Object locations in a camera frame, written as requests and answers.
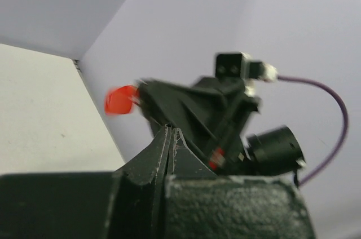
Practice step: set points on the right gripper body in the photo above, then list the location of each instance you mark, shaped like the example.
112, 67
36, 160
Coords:
231, 157

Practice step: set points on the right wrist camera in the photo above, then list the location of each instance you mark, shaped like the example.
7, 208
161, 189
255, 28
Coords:
240, 65

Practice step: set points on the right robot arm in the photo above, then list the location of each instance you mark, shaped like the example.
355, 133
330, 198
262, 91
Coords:
271, 153

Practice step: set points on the red key tag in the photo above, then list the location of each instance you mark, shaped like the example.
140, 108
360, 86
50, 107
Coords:
121, 100

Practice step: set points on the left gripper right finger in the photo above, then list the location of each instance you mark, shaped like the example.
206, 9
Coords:
200, 204

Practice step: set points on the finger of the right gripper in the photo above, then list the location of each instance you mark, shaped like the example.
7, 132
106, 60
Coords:
195, 109

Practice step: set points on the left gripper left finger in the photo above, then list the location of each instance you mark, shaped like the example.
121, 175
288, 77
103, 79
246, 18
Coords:
126, 203

